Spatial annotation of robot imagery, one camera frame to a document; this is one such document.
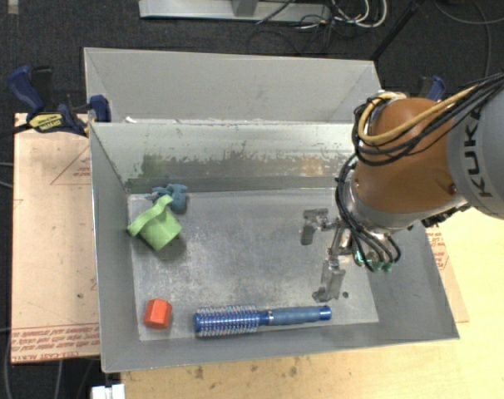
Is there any grey metal bin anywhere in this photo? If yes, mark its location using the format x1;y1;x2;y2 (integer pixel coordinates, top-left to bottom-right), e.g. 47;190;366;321
83;47;461;374

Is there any light green plastic cup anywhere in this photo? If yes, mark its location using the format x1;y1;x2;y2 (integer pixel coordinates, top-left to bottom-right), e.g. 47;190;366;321
126;194;184;253

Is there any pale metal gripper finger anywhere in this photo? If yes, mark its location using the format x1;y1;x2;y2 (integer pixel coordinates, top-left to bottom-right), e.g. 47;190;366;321
299;207;341;247
311;259;348;303

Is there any blue round hairbrush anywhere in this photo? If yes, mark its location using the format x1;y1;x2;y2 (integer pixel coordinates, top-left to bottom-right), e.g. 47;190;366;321
192;303;334;340

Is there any orange hexagonal block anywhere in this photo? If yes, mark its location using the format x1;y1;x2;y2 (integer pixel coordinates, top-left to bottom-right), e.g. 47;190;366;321
142;298;174;331

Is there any blue-grey toy animal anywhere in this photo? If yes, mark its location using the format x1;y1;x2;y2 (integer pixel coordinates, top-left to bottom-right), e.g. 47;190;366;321
145;183;190;215

